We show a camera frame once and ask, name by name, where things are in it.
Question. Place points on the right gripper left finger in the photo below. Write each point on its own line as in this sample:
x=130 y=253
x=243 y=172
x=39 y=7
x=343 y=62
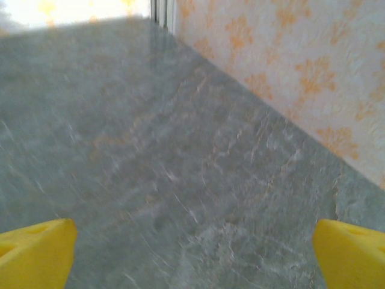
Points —
x=36 y=256

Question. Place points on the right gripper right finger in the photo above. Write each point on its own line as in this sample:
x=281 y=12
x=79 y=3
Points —
x=352 y=259

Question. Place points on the aluminium corner post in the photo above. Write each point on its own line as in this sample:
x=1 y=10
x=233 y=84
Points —
x=164 y=13

